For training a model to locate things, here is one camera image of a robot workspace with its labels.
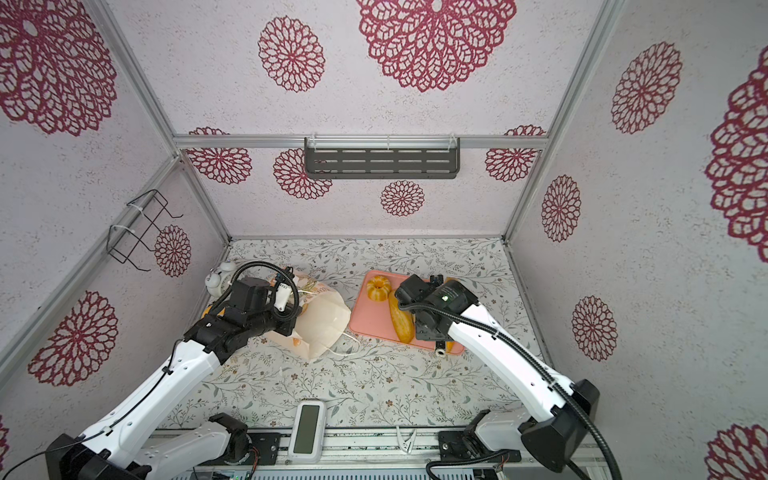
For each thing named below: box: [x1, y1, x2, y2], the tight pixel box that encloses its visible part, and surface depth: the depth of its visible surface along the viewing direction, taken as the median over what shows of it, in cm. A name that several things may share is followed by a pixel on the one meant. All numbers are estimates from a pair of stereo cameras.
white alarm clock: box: [204, 261, 237, 298], surface depth 97 cm
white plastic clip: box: [396, 426, 417, 454], surface depth 75 cm
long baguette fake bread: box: [388, 289, 415, 344], surface depth 93 cm
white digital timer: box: [287, 399, 327, 464], surface depth 74 cm
